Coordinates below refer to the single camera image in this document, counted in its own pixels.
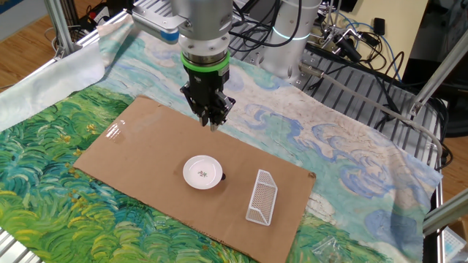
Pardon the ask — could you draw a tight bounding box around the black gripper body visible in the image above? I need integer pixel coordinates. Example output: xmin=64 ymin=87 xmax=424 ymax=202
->
xmin=185 ymin=69 xmax=231 ymax=107

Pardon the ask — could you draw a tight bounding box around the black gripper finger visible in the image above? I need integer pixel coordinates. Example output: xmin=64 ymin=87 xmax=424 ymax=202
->
xmin=181 ymin=83 xmax=209 ymax=127
xmin=208 ymin=95 xmax=237 ymax=132

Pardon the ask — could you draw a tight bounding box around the white plate with flower print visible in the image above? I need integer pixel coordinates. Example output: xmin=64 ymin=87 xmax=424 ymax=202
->
xmin=182 ymin=154 xmax=224 ymax=191

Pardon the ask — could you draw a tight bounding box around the white wire mesh basket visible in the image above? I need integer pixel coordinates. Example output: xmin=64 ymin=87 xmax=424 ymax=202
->
xmin=245 ymin=169 xmax=279 ymax=226

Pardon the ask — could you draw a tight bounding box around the brown cardboard sheet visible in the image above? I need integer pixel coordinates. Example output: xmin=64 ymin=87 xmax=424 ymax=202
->
xmin=72 ymin=94 xmax=317 ymax=263

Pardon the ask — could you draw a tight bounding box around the black device with red button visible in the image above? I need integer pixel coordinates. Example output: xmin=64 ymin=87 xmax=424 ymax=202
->
xmin=78 ymin=2 xmax=111 ymax=32

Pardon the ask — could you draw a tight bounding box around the painted landscape tablecloth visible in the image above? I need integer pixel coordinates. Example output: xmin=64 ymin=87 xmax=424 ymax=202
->
xmin=0 ymin=10 xmax=444 ymax=263

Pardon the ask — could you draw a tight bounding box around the clear plastic bag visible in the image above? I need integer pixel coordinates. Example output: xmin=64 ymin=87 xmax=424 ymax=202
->
xmin=311 ymin=235 xmax=347 ymax=263

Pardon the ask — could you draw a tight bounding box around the black power adapter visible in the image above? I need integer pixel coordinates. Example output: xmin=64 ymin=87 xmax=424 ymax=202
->
xmin=372 ymin=17 xmax=387 ymax=37

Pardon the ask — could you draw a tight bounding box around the beige board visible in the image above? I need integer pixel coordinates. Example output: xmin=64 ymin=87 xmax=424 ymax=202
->
xmin=328 ymin=0 xmax=429 ymax=80

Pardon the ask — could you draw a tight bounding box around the white grid tray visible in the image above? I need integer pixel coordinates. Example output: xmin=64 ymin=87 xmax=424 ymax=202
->
xmin=441 ymin=226 xmax=468 ymax=263

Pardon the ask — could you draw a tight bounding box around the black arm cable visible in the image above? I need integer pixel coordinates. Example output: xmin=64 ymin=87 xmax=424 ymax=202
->
xmin=228 ymin=0 xmax=304 ymax=48

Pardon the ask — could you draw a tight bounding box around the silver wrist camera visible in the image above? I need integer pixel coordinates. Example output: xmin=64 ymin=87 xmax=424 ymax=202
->
xmin=131 ymin=5 xmax=190 ymax=46

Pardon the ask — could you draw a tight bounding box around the black camera on metal bracket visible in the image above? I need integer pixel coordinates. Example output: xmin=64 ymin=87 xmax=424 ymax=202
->
xmin=320 ymin=24 xmax=363 ymax=64

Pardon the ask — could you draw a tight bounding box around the grey corrugated hose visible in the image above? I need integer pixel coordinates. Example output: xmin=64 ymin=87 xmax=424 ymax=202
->
xmin=298 ymin=61 xmax=445 ymax=169

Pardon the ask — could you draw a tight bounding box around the aluminium frame post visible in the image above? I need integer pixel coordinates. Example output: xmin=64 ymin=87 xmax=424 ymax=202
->
xmin=422 ymin=189 xmax=468 ymax=237
xmin=407 ymin=28 xmax=468 ymax=118
xmin=43 ymin=0 xmax=77 ymax=60

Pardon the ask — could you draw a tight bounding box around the blue cable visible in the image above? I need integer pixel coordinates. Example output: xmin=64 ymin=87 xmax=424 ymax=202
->
xmin=338 ymin=14 xmax=403 ymax=82

